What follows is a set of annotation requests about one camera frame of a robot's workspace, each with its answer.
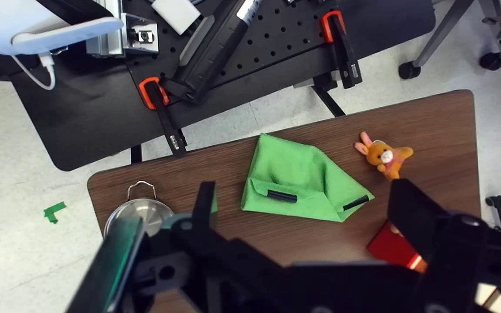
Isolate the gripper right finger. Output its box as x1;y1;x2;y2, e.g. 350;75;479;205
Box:
387;179;501;313

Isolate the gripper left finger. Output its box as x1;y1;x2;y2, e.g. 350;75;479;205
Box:
133;181;287;313

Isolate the steel pot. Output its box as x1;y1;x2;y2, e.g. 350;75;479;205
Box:
103;180;175;238

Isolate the brown plush rabbit toy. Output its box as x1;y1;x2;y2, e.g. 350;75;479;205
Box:
354;131;414;180

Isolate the red box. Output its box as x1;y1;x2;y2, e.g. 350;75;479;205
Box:
367;221;428;273

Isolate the green cloth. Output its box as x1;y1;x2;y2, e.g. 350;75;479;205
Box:
240;133;375;223

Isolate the orange and black clamp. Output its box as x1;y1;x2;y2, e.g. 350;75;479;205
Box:
139;77;188;157
321;10;363;90

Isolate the green tape mark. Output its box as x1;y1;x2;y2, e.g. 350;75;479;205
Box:
43;201;67;224

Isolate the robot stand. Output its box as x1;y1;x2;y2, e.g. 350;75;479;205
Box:
10;0;436;172

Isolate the office chair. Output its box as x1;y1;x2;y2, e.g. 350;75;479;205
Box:
398;0;501;80

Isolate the white block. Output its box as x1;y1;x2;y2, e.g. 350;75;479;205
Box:
151;0;201;36

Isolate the aluminium bracket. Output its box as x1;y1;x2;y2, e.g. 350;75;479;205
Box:
86;12;160;58

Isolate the white cable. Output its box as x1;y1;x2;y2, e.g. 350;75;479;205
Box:
10;52;56;91

